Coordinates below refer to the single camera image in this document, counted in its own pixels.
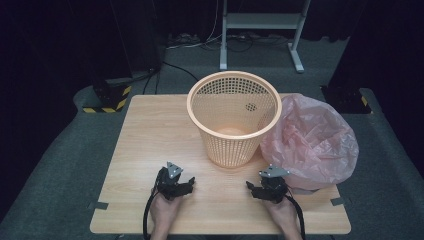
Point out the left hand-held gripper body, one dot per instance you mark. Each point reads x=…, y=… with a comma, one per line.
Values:
x=168, y=183

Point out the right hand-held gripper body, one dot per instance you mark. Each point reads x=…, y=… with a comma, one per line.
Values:
x=274, y=186

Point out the orange plastic mesh basket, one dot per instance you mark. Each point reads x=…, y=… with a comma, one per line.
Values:
x=233, y=150

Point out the pink plastic bag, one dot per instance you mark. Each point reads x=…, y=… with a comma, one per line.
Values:
x=313, y=143

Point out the person's right hand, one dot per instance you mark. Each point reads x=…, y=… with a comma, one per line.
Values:
x=283, y=213

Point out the grey tape piece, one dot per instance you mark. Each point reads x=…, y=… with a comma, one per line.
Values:
x=337, y=201
x=98, y=205

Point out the black stand base striped edge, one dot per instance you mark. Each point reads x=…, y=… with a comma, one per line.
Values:
x=110, y=95
x=343, y=100

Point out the grey metal stand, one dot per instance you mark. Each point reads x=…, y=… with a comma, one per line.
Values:
x=263, y=20

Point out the black curtain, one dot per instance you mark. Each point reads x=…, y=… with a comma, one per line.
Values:
x=66, y=43
x=383, y=43

